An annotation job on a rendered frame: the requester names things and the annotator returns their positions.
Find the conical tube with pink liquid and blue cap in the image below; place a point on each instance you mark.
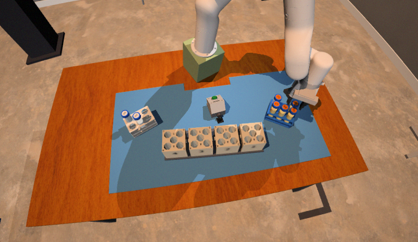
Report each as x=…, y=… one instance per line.
x=277, y=97

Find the blue tube rack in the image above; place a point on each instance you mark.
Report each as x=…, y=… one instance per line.
x=280, y=122

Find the light blue bench mat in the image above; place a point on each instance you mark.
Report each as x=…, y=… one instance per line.
x=138, y=163

